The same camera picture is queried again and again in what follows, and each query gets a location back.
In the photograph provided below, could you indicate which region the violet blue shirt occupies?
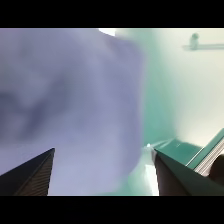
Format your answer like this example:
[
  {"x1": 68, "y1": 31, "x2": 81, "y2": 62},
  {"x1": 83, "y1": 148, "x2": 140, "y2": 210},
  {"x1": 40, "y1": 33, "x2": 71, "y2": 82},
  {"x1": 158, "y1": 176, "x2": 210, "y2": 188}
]
[{"x1": 0, "y1": 28, "x2": 147, "y2": 197}]

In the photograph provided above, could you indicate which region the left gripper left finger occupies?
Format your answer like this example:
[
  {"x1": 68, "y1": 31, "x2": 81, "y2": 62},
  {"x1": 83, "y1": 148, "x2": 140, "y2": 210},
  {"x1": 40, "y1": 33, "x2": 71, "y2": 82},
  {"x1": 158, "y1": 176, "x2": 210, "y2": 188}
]
[{"x1": 0, "y1": 147, "x2": 56, "y2": 197}]

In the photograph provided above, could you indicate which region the silver frame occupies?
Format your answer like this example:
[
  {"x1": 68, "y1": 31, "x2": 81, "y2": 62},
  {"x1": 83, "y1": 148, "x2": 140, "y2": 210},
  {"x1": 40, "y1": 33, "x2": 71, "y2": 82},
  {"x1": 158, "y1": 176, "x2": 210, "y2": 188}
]
[{"x1": 185, "y1": 127, "x2": 224, "y2": 177}]

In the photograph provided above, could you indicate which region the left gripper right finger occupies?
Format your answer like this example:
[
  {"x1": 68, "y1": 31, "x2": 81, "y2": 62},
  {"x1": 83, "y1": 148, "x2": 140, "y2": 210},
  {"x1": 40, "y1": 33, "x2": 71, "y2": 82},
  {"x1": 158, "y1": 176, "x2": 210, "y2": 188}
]
[{"x1": 153, "y1": 148, "x2": 224, "y2": 197}]

